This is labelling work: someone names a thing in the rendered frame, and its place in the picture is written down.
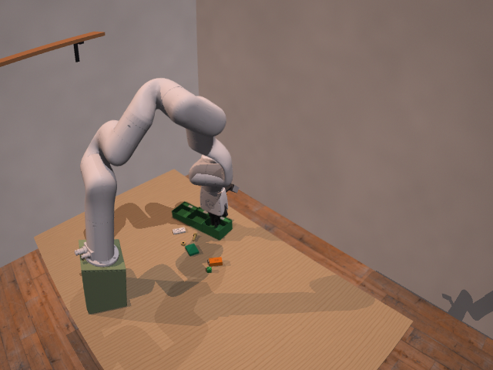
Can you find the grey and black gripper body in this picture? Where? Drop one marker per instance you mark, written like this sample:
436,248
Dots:
213,202

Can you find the green bins with labels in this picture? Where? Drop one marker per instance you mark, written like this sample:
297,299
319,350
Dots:
186,211

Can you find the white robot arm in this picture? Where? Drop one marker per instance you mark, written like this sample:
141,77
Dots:
118,140

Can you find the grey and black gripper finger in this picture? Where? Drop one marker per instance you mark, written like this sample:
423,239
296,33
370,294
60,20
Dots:
217,218
212,218

